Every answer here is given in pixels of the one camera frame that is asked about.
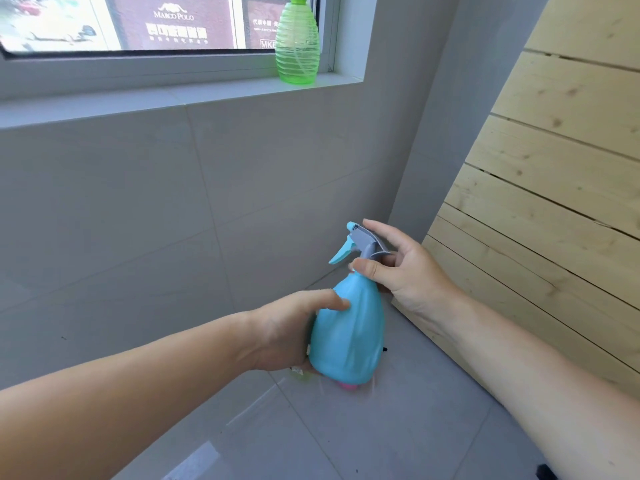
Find person's right hand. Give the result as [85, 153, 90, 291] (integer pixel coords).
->
[348, 219, 471, 331]

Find person's left hand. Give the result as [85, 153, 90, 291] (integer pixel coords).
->
[239, 289, 352, 373]

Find blue spray bottle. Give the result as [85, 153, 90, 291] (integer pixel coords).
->
[308, 222, 392, 385]

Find person's right forearm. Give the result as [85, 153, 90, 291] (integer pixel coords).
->
[434, 298, 640, 480]

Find person's left forearm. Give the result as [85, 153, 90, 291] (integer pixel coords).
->
[0, 311, 251, 480]

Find wooden slatted panel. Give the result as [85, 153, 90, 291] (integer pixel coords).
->
[391, 0, 640, 401]

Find green ribbed plastic bottle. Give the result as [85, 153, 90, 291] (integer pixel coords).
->
[275, 0, 321, 86]

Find window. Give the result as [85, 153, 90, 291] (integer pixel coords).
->
[0, 0, 343, 100]

